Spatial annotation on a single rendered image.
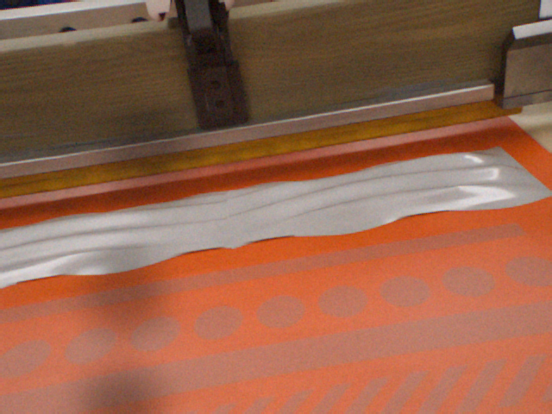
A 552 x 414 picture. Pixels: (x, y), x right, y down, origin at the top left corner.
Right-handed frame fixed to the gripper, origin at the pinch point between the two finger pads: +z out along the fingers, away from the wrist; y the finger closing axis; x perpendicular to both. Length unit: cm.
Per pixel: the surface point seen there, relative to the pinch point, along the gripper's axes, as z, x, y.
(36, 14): -2.6, -16.4, -22.0
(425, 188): 5.7, 11.2, 8.1
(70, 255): 5.2, -9.4, 9.6
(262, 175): 6.0, 1.8, 2.0
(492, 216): 6.1, 13.6, 11.7
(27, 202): 5.9, -14.5, 0.2
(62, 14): -2.3, -14.1, -21.9
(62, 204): 5.9, -11.9, 1.5
